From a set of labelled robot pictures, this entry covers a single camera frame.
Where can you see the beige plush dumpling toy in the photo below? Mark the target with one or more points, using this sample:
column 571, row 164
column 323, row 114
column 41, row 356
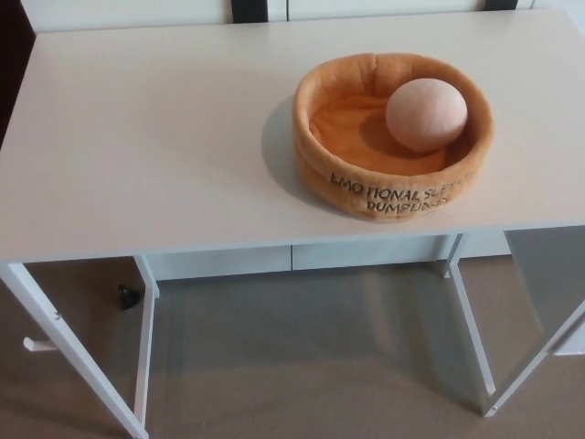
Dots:
column 425, row 114

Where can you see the orange round plush basket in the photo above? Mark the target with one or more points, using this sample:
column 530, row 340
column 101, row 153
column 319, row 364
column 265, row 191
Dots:
column 347, row 137

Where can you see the white table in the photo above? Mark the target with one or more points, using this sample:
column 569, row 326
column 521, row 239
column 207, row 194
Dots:
column 219, row 258

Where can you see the black rubber doorstop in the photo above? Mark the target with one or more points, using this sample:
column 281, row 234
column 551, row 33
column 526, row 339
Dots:
column 129, row 297

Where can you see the black vertical strip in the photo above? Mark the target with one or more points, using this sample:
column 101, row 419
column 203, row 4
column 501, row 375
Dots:
column 249, row 9
column 501, row 4

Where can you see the white hook peg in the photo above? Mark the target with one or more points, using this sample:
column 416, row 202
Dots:
column 33, row 344

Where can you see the dark brown door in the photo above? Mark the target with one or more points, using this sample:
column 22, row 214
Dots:
column 13, row 46

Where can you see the white metal table leg frame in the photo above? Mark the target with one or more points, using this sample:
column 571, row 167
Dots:
column 473, row 327
column 61, row 322

